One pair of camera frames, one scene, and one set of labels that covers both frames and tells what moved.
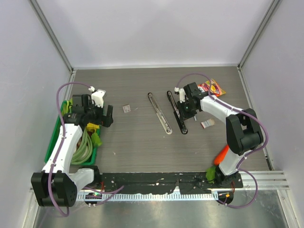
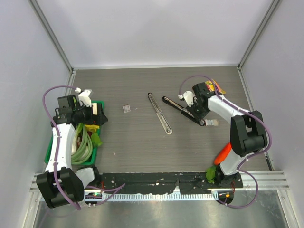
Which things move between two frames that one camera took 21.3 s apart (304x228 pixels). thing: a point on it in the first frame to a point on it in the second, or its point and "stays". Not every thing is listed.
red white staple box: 126,108 stays
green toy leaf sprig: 96,139 stays
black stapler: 176,112 to 185,112
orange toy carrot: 218,160 stays
